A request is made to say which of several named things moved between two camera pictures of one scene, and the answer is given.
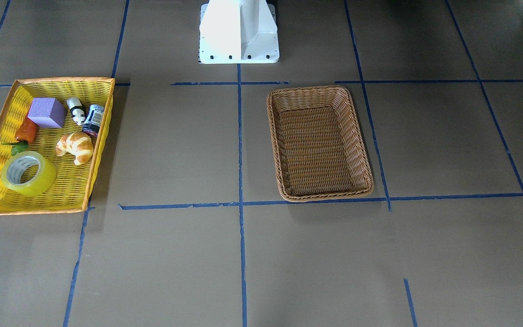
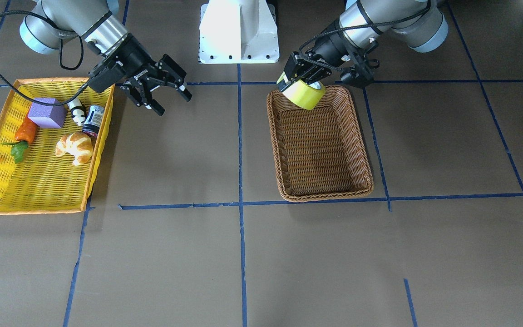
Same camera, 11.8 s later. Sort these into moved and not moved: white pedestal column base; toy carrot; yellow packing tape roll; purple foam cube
Moved: yellow packing tape roll
Not moved: toy carrot; purple foam cube; white pedestal column base
